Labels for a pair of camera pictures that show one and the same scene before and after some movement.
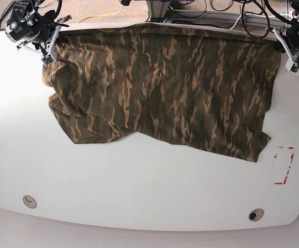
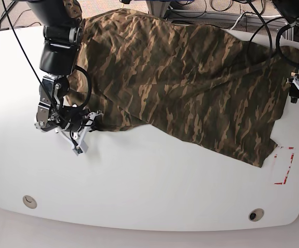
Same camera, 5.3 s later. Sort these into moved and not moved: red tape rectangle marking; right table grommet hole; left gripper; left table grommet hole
Moved: left gripper
Not moved: red tape rectangle marking; right table grommet hole; left table grommet hole
